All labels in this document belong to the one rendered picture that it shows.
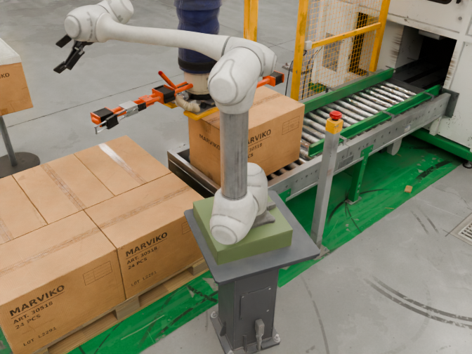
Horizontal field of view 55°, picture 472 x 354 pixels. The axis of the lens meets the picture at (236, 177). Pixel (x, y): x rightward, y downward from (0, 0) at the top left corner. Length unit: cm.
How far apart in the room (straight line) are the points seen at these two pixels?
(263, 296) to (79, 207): 115
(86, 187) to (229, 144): 147
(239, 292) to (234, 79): 118
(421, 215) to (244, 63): 250
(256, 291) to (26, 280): 109
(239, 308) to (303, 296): 66
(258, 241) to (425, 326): 132
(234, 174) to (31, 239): 131
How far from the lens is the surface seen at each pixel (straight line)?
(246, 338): 257
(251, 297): 231
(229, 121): 153
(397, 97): 412
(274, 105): 281
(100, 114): 215
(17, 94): 370
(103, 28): 167
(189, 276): 294
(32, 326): 251
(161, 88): 236
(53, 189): 293
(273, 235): 200
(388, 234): 344
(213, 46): 164
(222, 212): 174
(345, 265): 312
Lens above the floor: 219
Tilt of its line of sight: 35 degrees down
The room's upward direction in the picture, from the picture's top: 1 degrees clockwise
